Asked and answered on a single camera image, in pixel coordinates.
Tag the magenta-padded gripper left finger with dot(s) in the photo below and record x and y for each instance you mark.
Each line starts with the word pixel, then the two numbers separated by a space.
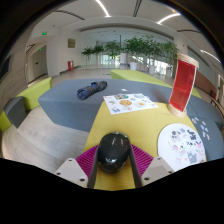
pixel 71 171

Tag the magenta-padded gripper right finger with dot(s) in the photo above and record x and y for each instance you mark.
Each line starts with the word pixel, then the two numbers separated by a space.
pixel 156 170

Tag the black computer mouse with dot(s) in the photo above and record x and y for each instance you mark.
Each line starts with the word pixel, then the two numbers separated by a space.
pixel 113 151

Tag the round white cartoon mouse pad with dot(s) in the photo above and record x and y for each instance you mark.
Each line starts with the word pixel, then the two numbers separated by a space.
pixel 181 146

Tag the grey upholstered bench with stickers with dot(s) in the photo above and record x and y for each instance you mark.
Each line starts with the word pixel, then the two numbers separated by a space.
pixel 213 143

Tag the group of small stickers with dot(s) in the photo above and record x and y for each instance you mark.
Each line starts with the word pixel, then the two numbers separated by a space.
pixel 203 127

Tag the large grey upholstered bench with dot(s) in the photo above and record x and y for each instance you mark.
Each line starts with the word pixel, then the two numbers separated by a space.
pixel 70 103

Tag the rectangular white sticker sheet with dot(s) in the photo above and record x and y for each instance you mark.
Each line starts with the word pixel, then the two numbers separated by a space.
pixel 130 103

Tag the dark grey ottoman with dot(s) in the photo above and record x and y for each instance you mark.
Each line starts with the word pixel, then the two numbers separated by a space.
pixel 15 111

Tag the lime green bench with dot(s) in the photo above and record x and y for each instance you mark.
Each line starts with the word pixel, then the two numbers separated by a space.
pixel 140 76
pixel 33 95

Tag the red panelled wooden tower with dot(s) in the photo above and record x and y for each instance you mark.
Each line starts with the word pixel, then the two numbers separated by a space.
pixel 181 83

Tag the red fire extinguisher box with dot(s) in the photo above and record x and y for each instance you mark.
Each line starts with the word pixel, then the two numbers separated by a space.
pixel 70 65

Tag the grey double door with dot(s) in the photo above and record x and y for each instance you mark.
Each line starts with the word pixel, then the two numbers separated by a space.
pixel 40 61

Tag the group of potted plants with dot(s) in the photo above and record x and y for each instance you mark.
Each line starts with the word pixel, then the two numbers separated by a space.
pixel 140 46

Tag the green exit sign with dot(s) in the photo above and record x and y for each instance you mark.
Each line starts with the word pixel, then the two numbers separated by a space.
pixel 44 33

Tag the group of ceiling strip lights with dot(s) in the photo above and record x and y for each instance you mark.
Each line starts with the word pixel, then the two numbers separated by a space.
pixel 102 7

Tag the framed wall picture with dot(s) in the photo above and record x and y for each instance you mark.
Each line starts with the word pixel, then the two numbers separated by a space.
pixel 71 43

